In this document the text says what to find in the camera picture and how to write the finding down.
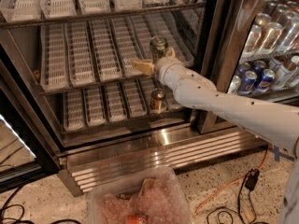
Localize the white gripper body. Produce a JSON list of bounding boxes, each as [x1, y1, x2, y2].
[[154, 57, 191, 90]]

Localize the green soda can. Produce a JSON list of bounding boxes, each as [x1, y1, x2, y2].
[[149, 35, 168, 63]]

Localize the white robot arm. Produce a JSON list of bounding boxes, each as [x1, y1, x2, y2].
[[131, 50, 299, 158]]

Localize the brown soda can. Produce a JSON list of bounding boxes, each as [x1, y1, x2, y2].
[[149, 89, 166, 113]]

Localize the white silver can lower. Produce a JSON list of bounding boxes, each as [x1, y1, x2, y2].
[[227, 76, 241, 94]]

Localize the stainless steel fridge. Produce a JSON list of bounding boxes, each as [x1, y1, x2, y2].
[[0, 0, 298, 196]]

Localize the blue pepsi can front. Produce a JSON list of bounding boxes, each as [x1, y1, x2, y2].
[[238, 71, 257, 95]]

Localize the blue pepsi can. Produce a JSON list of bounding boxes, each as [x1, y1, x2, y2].
[[254, 69, 276, 93], [238, 71, 257, 95]]

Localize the glass fridge door right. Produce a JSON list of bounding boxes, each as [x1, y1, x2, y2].
[[197, 0, 299, 134]]

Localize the white can upper shelf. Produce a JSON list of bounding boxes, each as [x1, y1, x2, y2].
[[243, 25, 262, 54]]

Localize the silver can upper shelf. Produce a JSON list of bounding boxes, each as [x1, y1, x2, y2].
[[254, 13, 271, 28]]

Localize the blue pepsi can right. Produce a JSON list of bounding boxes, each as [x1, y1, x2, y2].
[[254, 69, 276, 93]]

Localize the open fridge door left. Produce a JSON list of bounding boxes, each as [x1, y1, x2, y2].
[[0, 44, 60, 192]]

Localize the red can in bin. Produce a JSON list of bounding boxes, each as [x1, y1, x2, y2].
[[125, 215, 148, 224]]

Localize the clear plastic bin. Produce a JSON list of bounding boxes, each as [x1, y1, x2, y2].
[[86, 165, 194, 224]]

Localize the bubble wrap in bin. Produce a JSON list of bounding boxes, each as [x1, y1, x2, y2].
[[96, 171, 192, 224]]

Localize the black power adapter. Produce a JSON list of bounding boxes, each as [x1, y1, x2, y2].
[[245, 169, 260, 191]]

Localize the middle wire shelf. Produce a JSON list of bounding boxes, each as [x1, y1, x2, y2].
[[40, 13, 193, 92]]

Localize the wire shelf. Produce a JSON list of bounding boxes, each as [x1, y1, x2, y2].
[[40, 13, 193, 92], [0, 0, 205, 28]]

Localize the orange extension cable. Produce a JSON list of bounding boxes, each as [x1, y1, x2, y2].
[[192, 147, 271, 218]]

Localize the top wire shelf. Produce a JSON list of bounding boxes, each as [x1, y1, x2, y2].
[[0, 0, 205, 28]]

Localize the black cable right floor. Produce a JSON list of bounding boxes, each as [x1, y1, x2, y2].
[[206, 171, 269, 224]]

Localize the black cable floor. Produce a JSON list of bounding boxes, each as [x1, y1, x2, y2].
[[0, 184, 82, 224], [206, 171, 269, 224]]

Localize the black cable left floor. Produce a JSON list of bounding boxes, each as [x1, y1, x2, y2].
[[0, 184, 82, 224]]

